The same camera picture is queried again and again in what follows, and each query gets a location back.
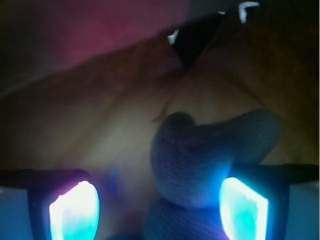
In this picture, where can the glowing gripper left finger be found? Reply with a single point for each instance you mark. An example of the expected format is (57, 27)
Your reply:
(48, 205)

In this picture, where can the brown paper bag bin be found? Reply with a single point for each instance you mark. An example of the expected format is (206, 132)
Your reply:
(85, 84)

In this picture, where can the gray plush bunny toy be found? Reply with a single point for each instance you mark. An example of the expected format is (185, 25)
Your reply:
(190, 161)

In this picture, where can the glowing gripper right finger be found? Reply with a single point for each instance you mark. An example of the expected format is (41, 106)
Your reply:
(271, 202)

